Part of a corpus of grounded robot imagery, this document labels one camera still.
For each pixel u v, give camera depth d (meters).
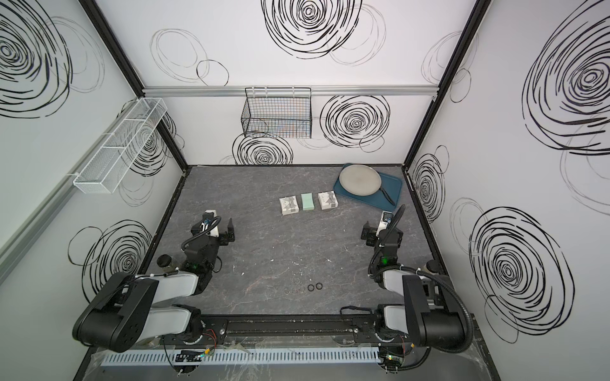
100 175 0.71
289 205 1.01
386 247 0.67
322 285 0.83
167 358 0.68
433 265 0.80
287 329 0.75
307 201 1.05
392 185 1.18
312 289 0.82
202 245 0.67
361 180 1.12
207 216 0.73
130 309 0.43
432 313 0.43
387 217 0.77
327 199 1.03
